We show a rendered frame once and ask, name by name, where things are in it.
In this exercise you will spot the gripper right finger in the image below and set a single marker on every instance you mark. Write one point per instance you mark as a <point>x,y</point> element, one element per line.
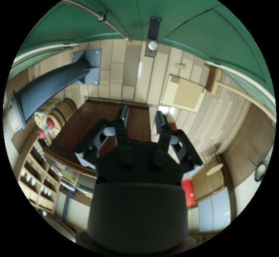
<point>163,134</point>

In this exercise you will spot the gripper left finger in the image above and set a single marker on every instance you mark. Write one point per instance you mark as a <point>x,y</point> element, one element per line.
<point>122,134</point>

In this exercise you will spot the cream floor mat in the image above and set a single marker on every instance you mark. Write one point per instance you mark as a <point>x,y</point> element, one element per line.
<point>166,95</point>

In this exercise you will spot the brass floor socket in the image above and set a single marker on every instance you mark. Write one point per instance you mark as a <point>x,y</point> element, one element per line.
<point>130,42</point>

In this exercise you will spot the monkey-tail bolt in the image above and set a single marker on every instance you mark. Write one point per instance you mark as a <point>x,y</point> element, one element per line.
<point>126,39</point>

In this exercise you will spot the black bolt guide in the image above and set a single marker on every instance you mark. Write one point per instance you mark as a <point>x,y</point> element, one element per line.
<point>101,18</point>

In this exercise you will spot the green door with bolt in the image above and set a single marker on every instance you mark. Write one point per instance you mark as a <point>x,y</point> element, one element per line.
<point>76,21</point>

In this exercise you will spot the red block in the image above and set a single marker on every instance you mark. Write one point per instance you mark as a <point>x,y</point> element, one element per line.
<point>173,126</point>

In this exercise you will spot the brown wooden counter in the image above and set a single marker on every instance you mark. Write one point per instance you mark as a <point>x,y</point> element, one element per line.
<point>87,119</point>

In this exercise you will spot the tan cardboard sheet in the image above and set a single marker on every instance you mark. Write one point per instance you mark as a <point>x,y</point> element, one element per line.
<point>187,93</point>

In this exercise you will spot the red bucket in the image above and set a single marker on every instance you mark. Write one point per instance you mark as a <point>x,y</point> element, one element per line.
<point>187,191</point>

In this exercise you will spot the brown wooden barrel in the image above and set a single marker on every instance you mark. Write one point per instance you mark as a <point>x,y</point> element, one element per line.
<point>64,111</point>

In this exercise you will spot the round wooden stool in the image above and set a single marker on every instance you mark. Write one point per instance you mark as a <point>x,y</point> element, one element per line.
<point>214,170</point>

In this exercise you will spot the grey tin with label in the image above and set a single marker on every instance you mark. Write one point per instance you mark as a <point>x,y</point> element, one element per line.
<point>69,177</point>

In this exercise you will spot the brown wooden wedge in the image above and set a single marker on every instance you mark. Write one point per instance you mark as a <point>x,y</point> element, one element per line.
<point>180,66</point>

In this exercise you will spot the red cap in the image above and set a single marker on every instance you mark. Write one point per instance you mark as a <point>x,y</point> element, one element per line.
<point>49,122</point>
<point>41,134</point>

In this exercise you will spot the tan wooden box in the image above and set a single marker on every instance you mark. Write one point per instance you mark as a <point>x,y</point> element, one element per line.
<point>213,80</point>

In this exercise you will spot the cream wooden crate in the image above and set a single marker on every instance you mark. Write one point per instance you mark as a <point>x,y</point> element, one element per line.
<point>46,106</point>

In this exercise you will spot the dark grey pipe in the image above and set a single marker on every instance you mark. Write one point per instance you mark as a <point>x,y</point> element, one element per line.
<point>66,204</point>

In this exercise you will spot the brown block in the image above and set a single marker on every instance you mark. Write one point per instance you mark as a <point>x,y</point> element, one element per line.
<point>152,45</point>

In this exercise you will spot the cream pole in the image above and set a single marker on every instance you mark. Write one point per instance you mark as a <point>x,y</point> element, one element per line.
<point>246,100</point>

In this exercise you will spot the pale window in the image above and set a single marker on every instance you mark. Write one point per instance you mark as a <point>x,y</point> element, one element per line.
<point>214,211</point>

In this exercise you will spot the green panelled side panel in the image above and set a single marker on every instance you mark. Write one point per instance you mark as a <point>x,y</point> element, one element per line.
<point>257,91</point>
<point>28,64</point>

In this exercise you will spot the black hoop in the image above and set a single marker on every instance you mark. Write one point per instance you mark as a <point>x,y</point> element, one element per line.
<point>264,164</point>

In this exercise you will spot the tan shelf unit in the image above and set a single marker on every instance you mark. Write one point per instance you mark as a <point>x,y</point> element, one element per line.
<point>21,174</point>

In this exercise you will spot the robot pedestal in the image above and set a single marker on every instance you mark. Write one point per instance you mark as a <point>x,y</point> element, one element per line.
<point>52,86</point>

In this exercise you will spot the black door bracket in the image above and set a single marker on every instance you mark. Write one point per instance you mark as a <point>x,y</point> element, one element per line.
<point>154,28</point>

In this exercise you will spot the green door with bracket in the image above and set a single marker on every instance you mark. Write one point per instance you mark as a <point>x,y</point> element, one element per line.
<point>185,6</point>

